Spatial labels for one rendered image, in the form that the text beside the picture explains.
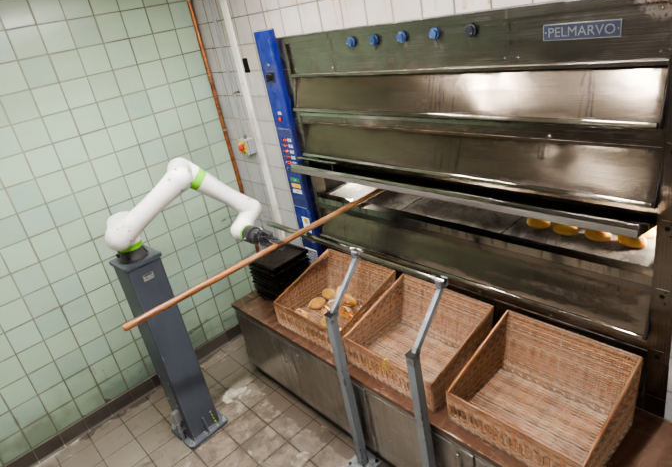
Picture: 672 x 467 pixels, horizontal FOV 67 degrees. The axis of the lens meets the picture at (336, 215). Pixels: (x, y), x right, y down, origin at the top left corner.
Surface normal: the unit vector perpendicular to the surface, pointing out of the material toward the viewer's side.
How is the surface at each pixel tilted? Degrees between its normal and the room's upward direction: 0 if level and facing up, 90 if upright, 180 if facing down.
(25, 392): 90
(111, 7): 90
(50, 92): 90
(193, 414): 90
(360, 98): 70
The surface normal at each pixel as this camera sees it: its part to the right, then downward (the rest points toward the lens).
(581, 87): -0.75, 0.04
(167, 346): 0.71, 0.15
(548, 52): -0.73, 0.39
